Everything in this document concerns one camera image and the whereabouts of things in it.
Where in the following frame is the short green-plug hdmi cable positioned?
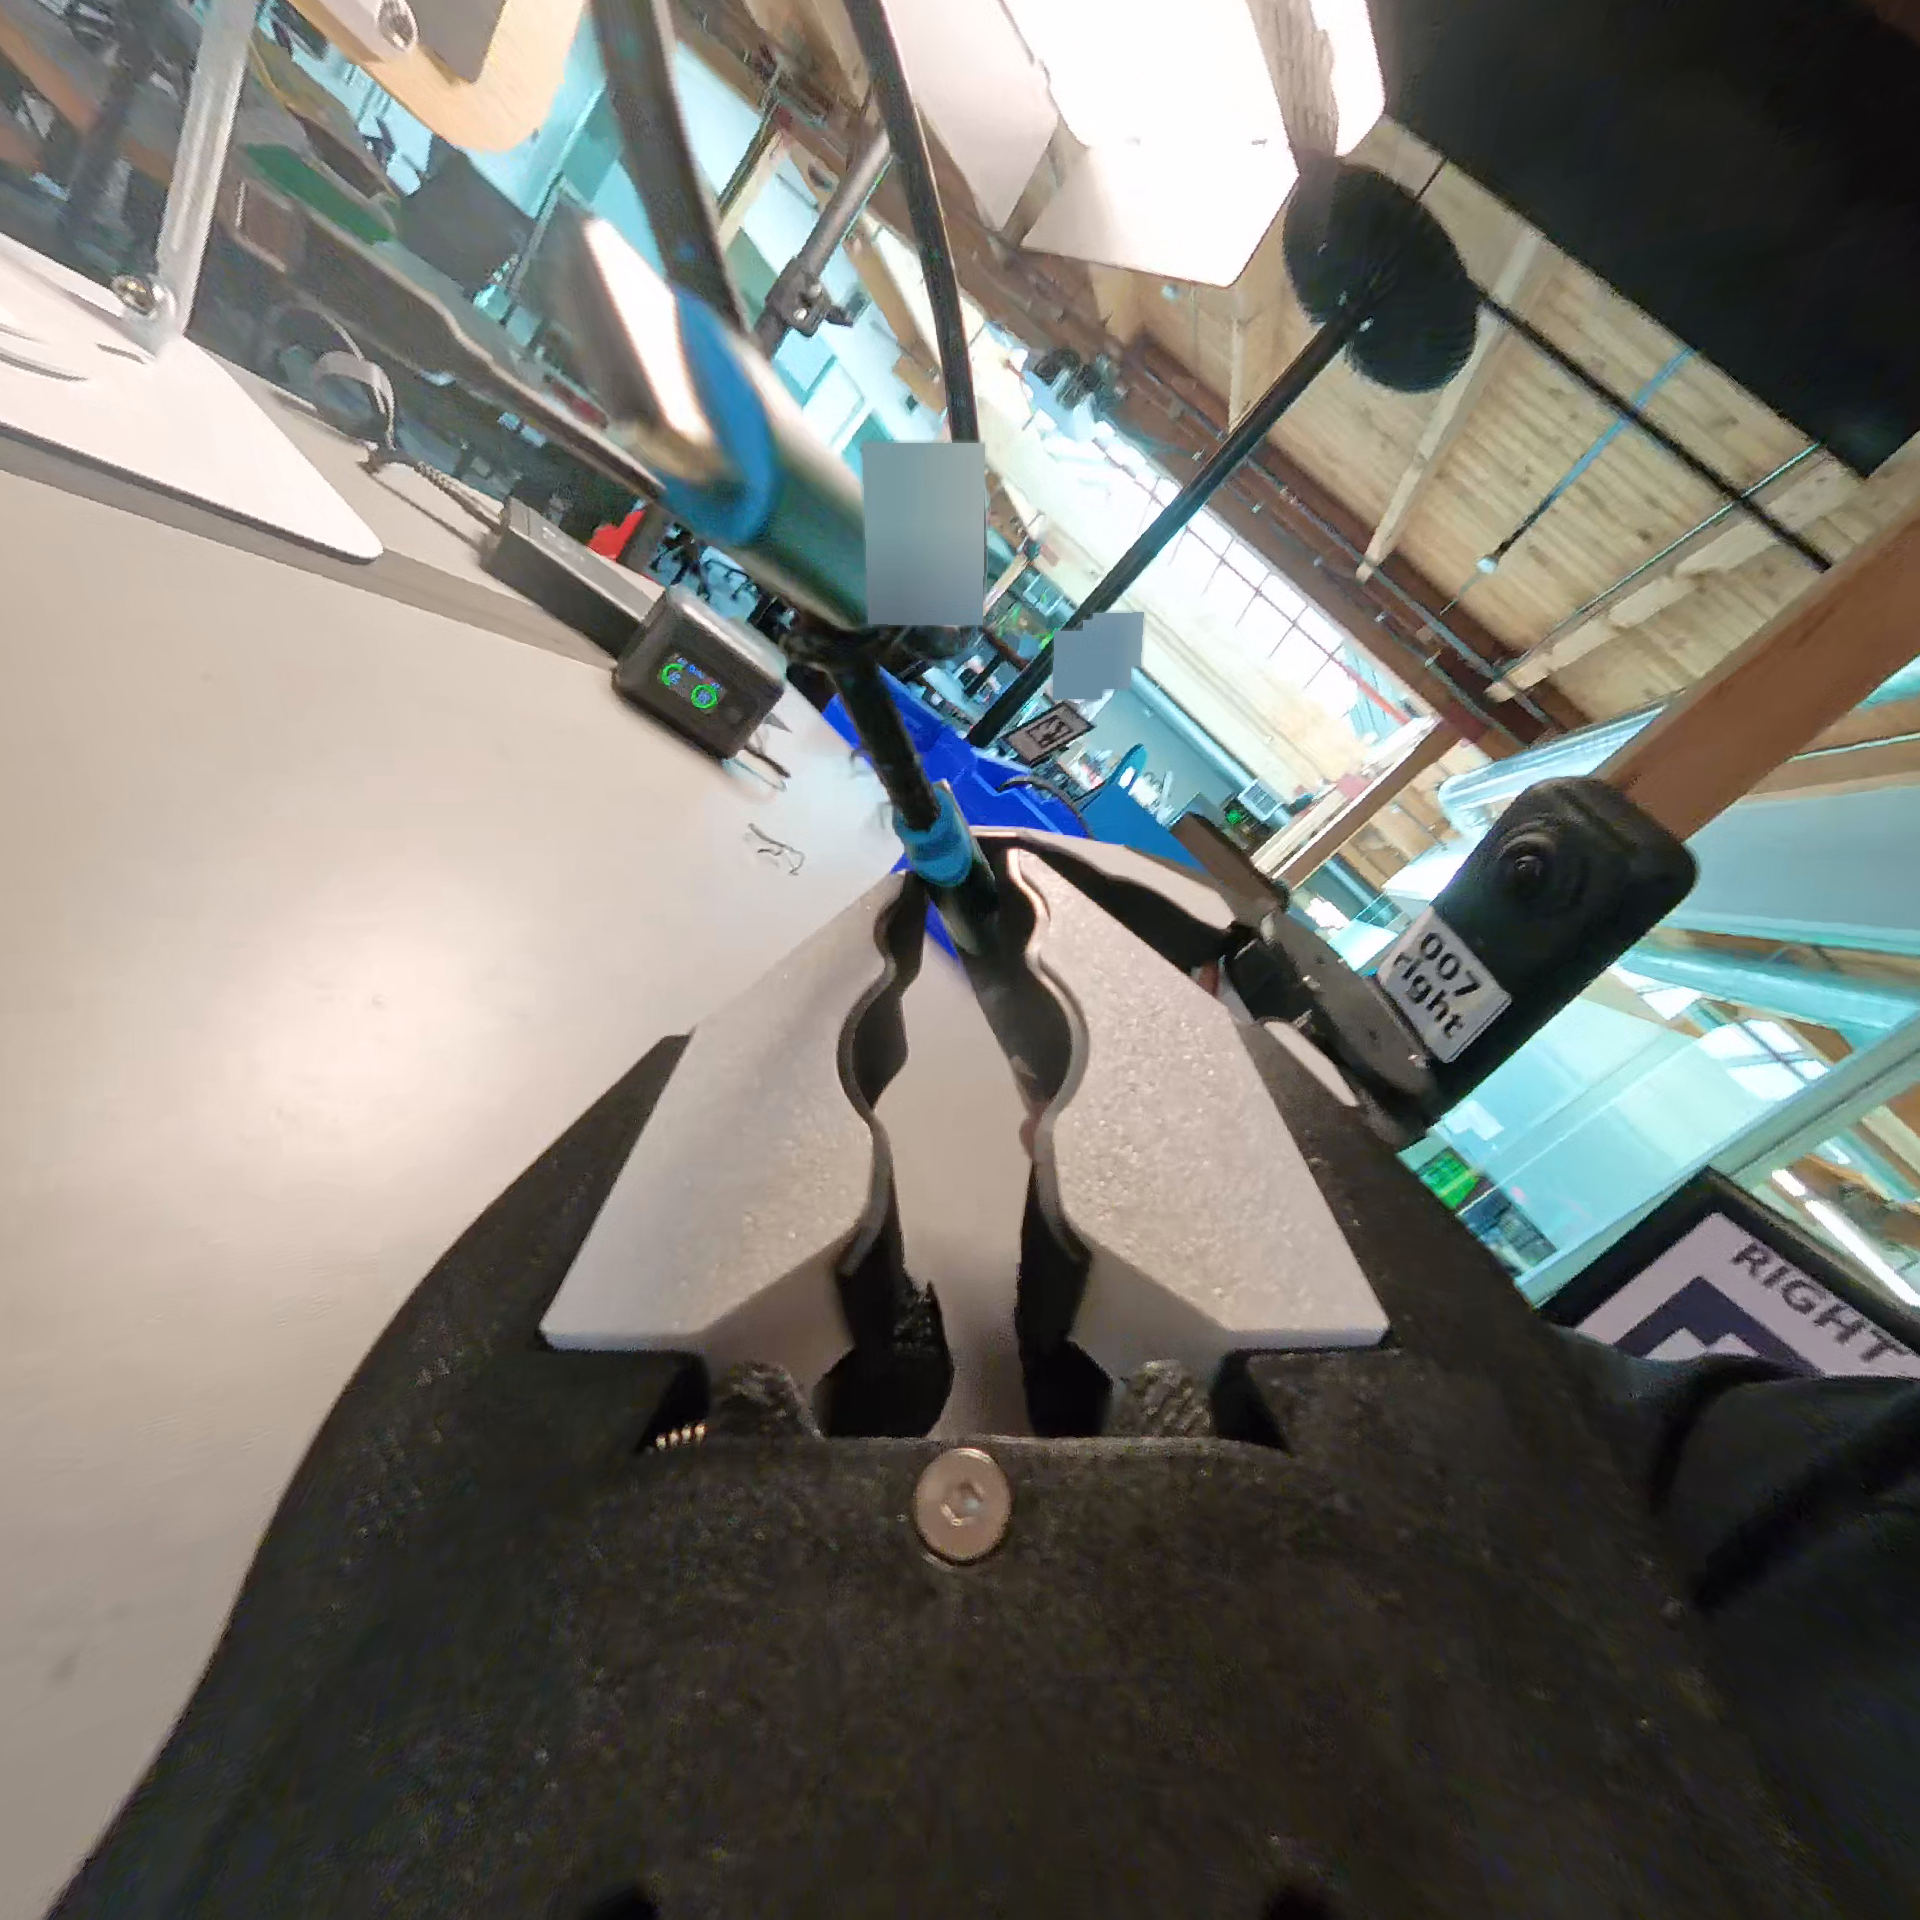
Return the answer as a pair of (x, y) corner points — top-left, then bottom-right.
(575, 0), (1058, 1104)

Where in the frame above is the black hanging panel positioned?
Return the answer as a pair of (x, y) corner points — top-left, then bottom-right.
(1371, 0), (1920, 483)

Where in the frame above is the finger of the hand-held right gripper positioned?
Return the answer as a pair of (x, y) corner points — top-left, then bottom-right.
(1258, 912), (1433, 1097)

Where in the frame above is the black power brick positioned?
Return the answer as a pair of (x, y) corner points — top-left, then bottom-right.
(481, 499), (662, 657)

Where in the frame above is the grey power bank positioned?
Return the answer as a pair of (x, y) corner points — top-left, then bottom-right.
(613, 589), (789, 760)

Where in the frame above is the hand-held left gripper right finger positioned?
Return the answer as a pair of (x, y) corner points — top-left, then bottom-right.
(1001, 843), (1396, 1391)

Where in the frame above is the white stand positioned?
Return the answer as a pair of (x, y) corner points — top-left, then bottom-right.
(0, 0), (385, 566)

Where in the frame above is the blue plastic bin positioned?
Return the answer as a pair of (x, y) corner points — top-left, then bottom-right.
(830, 670), (963, 782)
(897, 745), (1203, 959)

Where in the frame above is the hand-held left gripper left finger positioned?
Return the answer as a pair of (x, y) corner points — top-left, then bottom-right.
(540, 871), (945, 1394)

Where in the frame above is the white ceiling light panel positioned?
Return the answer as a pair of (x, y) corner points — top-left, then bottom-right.
(878, 0), (1390, 288)

